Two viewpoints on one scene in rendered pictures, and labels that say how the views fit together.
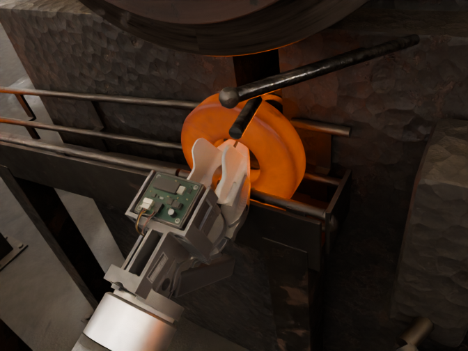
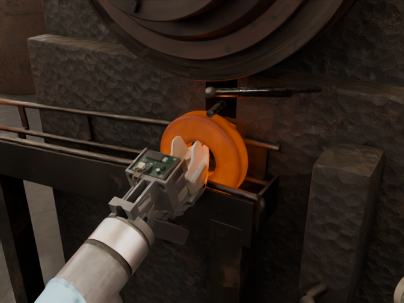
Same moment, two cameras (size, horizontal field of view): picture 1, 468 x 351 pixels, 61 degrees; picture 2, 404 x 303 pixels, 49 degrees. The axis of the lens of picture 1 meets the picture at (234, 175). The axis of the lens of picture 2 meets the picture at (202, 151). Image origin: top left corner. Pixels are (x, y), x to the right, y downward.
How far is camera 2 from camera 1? 0.29 m
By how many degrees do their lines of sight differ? 15
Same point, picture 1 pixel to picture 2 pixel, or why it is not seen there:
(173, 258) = (152, 205)
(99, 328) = (101, 234)
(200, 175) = not seen: hidden behind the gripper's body
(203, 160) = (178, 152)
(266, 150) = (222, 150)
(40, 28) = (62, 57)
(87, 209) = not seen: hidden behind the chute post
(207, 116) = (184, 124)
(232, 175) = (196, 163)
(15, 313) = not seen: outside the picture
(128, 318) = (121, 229)
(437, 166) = (325, 158)
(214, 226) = (180, 193)
